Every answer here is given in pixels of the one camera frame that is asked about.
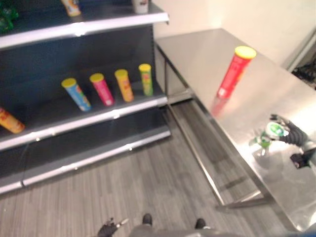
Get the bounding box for green chip tube yellow lid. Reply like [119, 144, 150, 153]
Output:
[138, 63, 154, 97]

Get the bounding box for pink chip tube yellow lid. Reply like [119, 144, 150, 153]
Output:
[89, 73, 115, 106]

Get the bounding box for blue chip tube yellow lid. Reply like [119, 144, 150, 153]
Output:
[61, 78, 92, 112]

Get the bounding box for black items by wall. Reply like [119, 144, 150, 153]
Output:
[292, 62, 316, 90]

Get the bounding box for red chip tube yellow lid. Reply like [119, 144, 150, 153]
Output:
[217, 45, 257, 99]

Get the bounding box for dark grey store shelf unit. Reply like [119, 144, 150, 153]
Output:
[0, 0, 172, 195]

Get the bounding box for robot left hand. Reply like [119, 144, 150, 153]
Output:
[97, 217, 129, 237]

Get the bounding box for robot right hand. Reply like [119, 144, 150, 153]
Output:
[270, 114, 309, 147]

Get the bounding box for orange cup noodle container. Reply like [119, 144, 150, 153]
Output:
[61, 0, 82, 17]

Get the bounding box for stainless steel table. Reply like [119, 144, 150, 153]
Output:
[155, 28, 316, 232]

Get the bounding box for green snack bag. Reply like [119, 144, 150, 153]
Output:
[0, 0, 20, 34]

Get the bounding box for white cup container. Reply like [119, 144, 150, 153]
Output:
[131, 0, 151, 14]

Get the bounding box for robot silver torso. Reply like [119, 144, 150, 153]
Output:
[128, 224, 237, 237]

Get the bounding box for green and white can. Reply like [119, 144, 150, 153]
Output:
[248, 121, 289, 157]

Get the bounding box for orange chip tube yellow lid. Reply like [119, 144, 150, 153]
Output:
[114, 69, 135, 103]

